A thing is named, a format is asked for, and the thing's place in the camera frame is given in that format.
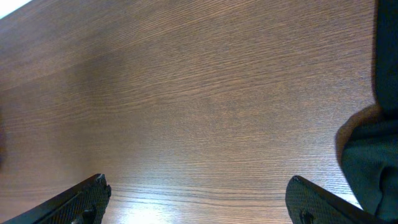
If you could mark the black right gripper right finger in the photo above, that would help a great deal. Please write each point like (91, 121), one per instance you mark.
(308, 203)

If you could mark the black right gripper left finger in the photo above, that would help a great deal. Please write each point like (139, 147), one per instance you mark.
(83, 203)

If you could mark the crumpled black garment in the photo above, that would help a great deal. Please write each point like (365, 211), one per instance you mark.
(369, 159)

